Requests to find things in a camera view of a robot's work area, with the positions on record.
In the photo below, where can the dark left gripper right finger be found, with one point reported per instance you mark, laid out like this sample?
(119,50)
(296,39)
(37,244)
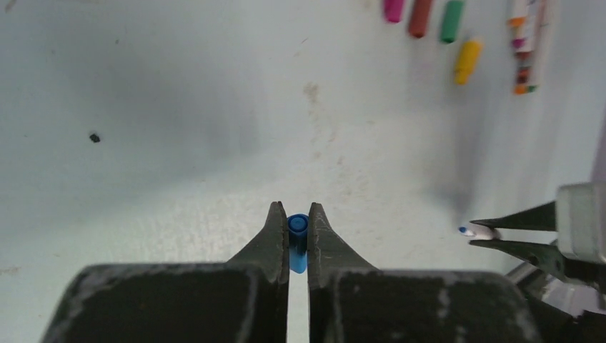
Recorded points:
(350,300)

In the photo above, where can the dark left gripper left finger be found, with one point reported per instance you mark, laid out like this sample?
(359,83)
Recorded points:
(243,299)

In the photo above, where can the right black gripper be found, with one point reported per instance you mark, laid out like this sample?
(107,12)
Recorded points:
(563,312)

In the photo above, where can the blue cap thin marker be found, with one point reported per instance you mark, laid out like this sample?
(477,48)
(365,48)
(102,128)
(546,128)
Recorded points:
(480,232)

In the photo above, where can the small blue pen cap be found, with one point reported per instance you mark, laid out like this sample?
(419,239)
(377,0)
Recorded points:
(298,225)

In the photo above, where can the yellow pen cap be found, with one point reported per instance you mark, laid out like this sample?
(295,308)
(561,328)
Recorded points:
(467,60)

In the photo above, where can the brown cap marker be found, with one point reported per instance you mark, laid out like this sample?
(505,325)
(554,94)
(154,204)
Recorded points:
(529,47)

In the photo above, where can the magenta cap marker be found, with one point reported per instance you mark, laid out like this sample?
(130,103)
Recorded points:
(522,34)

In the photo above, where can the green cap thin marker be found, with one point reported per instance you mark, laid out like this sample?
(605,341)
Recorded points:
(544,37)

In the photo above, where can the green pen cap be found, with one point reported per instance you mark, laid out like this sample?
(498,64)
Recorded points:
(452,15)

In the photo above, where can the brown pen cap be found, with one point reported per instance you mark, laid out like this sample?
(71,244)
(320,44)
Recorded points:
(419,18)

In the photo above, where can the magenta pen cap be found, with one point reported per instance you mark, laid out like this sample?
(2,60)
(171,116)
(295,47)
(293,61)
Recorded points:
(393,10)

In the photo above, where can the orange cap marker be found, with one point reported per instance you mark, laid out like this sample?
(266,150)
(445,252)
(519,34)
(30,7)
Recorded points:
(518,13)

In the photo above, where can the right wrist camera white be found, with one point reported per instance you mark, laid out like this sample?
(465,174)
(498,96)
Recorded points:
(580,221)

